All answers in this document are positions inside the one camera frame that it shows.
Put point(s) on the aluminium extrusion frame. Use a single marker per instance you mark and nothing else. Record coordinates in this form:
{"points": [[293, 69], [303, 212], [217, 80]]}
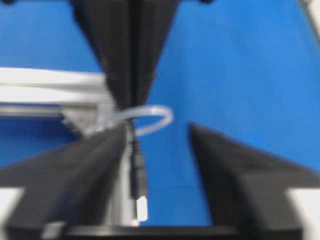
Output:
{"points": [[81, 99]]}

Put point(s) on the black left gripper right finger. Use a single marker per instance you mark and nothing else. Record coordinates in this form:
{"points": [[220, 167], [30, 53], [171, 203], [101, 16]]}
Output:
{"points": [[262, 195]]}

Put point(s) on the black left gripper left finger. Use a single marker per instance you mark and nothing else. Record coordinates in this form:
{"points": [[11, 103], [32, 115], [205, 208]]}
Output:
{"points": [[67, 186]]}

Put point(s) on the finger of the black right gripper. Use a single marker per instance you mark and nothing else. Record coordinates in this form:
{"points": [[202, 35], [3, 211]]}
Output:
{"points": [[106, 25], [152, 23]]}

